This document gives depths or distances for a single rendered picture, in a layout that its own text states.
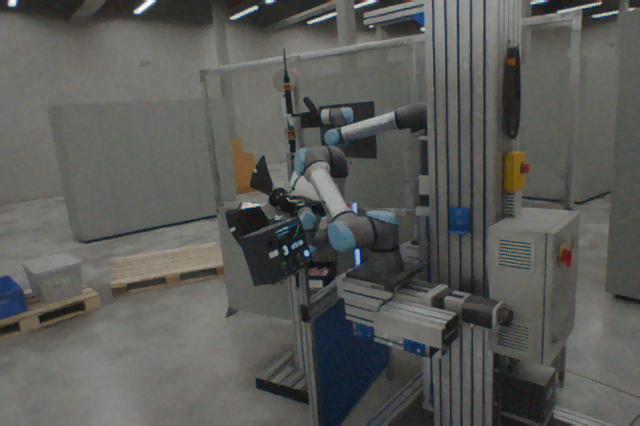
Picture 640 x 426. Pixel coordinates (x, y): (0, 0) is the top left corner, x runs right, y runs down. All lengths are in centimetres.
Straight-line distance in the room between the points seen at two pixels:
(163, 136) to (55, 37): 716
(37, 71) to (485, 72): 1330
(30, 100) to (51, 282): 980
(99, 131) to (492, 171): 660
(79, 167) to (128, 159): 70
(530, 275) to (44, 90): 1351
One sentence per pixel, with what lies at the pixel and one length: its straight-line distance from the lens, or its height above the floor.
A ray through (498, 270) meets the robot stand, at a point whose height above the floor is 108.
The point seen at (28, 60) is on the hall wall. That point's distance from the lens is 1435.
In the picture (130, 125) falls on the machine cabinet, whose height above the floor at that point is 169.
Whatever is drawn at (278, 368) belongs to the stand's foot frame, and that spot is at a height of 8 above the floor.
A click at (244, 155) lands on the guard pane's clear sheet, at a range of 364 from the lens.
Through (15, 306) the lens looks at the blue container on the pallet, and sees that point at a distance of 483.
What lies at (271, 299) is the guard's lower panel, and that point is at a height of 21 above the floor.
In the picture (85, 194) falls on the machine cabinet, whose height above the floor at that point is 74.
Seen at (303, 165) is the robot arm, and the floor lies 145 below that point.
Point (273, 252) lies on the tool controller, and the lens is 168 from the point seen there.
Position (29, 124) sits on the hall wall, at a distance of 1421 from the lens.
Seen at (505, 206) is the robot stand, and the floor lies 127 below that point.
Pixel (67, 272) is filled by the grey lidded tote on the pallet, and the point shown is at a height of 40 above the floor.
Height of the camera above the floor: 165
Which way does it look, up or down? 13 degrees down
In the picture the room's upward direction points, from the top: 4 degrees counter-clockwise
